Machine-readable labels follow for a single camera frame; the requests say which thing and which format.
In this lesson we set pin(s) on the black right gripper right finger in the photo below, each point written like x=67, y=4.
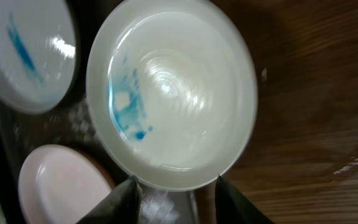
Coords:
x=232, y=207

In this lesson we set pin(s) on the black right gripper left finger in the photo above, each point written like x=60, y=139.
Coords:
x=121, y=206

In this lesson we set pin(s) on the pinkish white plate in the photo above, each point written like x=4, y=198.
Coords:
x=59, y=184

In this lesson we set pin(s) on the white plate blue smear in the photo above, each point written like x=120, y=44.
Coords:
x=171, y=92

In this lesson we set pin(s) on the white plate blue streak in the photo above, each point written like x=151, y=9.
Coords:
x=39, y=53

